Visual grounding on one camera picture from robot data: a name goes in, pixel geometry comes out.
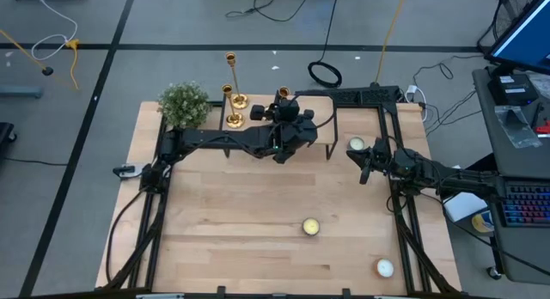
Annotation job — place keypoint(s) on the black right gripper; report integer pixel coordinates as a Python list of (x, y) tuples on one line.
[(386, 159)]

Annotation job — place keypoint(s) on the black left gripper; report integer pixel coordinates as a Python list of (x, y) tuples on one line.
[(296, 136)]

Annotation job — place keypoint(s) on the grey white patterned candle tin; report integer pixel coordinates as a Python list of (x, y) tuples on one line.
[(356, 143)]

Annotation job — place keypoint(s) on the tall brass candlestick holder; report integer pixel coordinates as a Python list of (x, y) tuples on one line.
[(240, 102)]

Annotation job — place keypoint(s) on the dark patterned candle tin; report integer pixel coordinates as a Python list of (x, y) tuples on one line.
[(310, 226)]

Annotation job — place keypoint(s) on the orange patterned candle tin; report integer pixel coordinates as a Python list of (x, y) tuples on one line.
[(384, 268)]

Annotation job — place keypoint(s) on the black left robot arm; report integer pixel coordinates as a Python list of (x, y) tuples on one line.
[(215, 140)]

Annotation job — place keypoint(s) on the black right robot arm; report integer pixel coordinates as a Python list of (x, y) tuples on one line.
[(451, 178)]

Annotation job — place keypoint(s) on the wooden riser shelf black legs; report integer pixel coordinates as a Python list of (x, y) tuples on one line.
[(260, 99)]

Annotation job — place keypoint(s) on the black perforated plate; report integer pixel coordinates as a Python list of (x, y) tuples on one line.
[(356, 95)]

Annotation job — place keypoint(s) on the white power adapter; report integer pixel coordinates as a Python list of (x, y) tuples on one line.
[(411, 90)]

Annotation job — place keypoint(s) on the artificial green plant black pot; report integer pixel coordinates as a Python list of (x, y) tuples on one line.
[(185, 105)]

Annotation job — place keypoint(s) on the white box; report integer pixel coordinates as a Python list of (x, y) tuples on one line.
[(466, 206)]

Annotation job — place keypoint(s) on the grey desk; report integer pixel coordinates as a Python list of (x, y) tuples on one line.
[(515, 161)]

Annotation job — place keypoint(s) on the clear plastic bag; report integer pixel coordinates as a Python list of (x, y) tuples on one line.
[(515, 127)]

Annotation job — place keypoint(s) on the rainbow backlit keyboard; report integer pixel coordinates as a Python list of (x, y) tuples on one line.
[(526, 204)]

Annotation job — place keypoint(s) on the black caster wheel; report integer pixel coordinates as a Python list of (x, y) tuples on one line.
[(493, 272)]

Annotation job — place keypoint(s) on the black mini computer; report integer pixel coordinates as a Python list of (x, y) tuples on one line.
[(513, 89)]

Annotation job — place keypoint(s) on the black and silver clamp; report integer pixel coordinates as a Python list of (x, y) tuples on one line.
[(124, 172)]

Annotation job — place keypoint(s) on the red tool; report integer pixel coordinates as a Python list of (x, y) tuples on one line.
[(543, 128)]

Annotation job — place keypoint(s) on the computer monitor blue screen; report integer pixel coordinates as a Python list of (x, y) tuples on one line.
[(524, 37)]

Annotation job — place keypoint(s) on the yellow pole black tip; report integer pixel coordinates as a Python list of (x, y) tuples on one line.
[(47, 71)]

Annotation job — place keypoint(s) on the grey bar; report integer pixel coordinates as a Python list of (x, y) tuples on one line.
[(19, 91)]

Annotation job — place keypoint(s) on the black wheeled base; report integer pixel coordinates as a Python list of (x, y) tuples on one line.
[(6, 133)]

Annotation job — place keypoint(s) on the black aluminium table frame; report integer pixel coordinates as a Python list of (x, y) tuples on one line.
[(395, 120)]

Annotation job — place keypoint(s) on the silver aluminium bracket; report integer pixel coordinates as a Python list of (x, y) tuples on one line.
[(160, 296)]

